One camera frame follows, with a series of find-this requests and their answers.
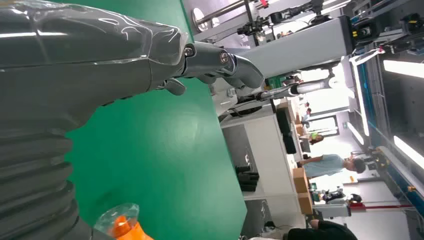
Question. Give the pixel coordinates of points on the orange plastic bottle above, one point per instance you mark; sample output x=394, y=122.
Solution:
x=130, y=232

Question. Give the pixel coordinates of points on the person in black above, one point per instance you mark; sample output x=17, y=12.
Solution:
x=326, y=232

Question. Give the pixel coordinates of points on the person in pale blue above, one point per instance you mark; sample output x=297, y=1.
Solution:
x=323, y=165

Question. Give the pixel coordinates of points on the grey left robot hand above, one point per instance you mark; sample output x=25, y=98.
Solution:
x=76, y=63

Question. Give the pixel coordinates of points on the person with green item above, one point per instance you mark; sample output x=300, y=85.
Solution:
x=316, y=138

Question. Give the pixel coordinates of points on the brown cardboard box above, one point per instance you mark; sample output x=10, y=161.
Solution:
x=300, y=180
x=304, y=203

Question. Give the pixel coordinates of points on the white workbench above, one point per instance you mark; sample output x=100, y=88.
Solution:
x=268, y=155

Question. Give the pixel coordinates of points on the black equipment pieces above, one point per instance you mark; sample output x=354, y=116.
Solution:
x=247, y=179

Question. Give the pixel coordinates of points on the grey white machine stand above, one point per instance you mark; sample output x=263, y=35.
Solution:
x=298, y=46

